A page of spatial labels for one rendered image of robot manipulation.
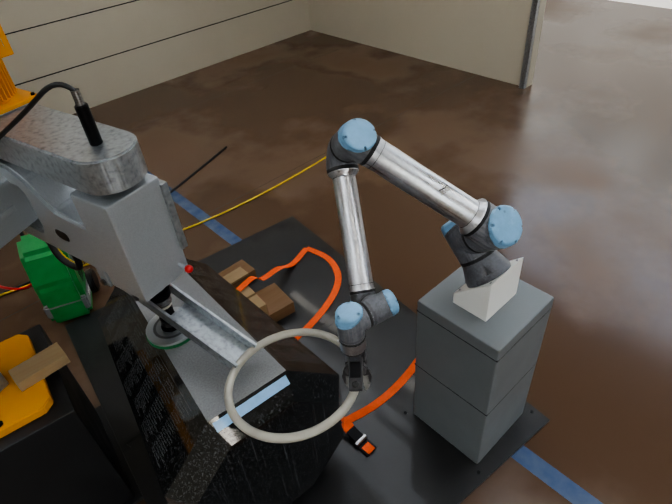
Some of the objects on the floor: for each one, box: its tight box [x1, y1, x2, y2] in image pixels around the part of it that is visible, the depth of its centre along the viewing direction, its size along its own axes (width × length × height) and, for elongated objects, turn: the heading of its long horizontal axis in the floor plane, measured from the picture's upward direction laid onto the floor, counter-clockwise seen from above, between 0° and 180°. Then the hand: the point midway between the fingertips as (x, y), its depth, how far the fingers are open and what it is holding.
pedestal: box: [0, 324, 144, 504], centre depth 231 cm, size 66×66×74 cm
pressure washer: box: [16, 231, 100, 323], centre depth 329 cm, size 35×35×87 cm
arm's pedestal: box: [404, 266, 554, 474], centre depth 242 cm, size 50×50×85 cm
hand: (358, 389), depth 184 cm, fingers closed on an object, 4 cm apart
